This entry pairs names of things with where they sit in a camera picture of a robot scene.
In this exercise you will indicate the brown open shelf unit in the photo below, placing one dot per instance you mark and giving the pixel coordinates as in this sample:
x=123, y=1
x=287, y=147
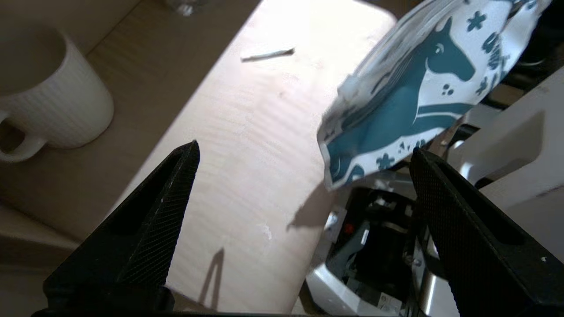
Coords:
x=145, y=66

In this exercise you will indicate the blue horse print bag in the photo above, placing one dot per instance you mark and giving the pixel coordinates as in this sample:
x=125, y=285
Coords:
x=396, y=110

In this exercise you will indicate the white robot base chassis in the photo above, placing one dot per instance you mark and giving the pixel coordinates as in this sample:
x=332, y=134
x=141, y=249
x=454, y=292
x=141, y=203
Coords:
x=506, y=145

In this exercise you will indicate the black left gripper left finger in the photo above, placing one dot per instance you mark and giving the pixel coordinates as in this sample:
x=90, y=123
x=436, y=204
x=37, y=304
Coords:
x=132, y=246

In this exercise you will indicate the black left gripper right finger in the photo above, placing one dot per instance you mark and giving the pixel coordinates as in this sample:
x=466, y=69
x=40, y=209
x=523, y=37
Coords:
x=484, y=255

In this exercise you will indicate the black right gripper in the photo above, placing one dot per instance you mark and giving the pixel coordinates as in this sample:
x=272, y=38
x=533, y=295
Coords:
x=551, y=39

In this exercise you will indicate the white ribbed mug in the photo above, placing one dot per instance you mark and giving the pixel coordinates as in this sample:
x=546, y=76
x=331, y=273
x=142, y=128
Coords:
x=66, y=105

